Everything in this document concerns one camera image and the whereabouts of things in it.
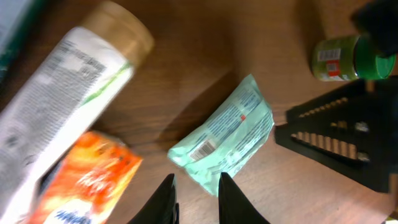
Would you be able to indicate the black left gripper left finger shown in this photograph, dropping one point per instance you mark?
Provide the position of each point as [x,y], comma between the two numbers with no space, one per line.
[162,207]

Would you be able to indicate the green wipes package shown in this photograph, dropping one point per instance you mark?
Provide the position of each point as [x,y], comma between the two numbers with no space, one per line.
[17,17]

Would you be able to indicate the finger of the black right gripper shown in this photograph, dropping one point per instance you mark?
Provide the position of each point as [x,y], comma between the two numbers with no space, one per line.
[352,130]

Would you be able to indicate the teal tissue pack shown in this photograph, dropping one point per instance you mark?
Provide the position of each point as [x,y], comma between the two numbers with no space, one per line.
[227,139]

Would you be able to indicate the white tube gold cap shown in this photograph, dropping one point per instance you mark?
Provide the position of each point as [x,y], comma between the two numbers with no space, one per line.
[61,100]

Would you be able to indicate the green lid jar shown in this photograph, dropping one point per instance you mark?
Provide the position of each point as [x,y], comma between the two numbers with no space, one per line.
[349,58]

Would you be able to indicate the orange tissue pack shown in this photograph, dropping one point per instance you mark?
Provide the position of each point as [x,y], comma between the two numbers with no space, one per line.
[89,183]

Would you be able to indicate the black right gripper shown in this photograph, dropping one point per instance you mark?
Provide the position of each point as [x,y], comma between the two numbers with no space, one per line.
[378,20]

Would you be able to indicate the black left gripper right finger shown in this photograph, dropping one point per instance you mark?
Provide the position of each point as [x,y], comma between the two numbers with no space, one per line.
[234,206]

